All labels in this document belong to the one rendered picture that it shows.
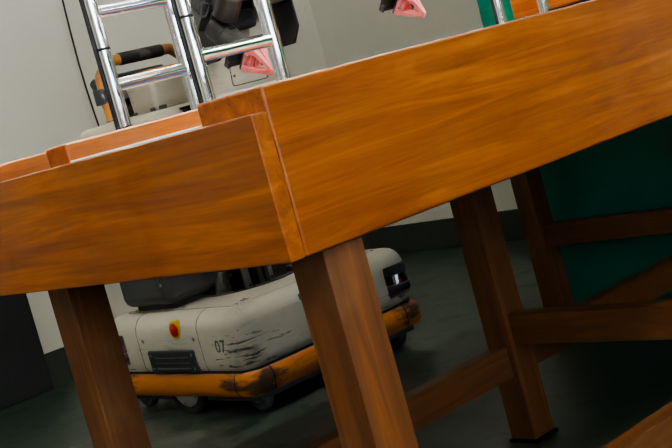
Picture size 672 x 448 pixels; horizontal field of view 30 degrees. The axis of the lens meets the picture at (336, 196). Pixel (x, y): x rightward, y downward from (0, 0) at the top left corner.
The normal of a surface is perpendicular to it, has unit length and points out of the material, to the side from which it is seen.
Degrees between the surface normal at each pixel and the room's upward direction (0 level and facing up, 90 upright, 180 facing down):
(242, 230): 90
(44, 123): 90
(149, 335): 90
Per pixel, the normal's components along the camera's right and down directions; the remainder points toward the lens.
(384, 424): 0.65, -0.11
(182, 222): -0.72, 0.26
